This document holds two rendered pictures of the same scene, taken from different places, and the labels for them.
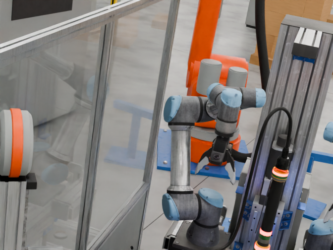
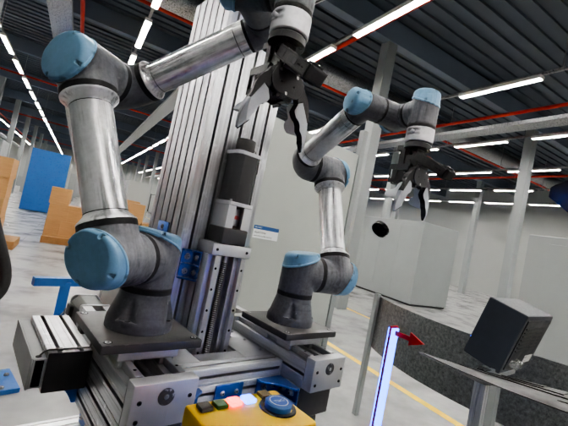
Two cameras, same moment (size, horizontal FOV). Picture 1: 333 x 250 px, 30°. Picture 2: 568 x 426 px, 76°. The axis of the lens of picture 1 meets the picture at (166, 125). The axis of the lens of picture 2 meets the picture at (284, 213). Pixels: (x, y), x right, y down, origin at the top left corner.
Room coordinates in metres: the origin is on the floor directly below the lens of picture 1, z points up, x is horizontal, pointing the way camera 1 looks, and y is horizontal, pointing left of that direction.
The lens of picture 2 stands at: (1.70, 0.29, 1.33)
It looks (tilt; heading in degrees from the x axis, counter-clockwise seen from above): 2 degrees up; 306
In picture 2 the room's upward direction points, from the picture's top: 12 degrees clockwise
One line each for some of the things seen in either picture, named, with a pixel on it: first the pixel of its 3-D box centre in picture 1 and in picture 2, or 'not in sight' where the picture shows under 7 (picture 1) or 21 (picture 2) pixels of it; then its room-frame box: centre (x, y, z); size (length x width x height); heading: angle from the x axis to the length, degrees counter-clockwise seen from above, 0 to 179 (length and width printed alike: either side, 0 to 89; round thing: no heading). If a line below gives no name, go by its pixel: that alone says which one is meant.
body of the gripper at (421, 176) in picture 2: not in sight; (411, 166); (2.02, -0.70, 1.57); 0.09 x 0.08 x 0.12; 166
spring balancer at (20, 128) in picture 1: (14, 143); not in sight; (1.31, 0.34, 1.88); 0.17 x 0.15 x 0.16; 166
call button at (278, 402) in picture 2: not in sight; (278, 405); (1.98, -0.17, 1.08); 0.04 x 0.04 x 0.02
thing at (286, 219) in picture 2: not in sight; (280, 263); (3.09, -1.69, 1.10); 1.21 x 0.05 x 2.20; 76
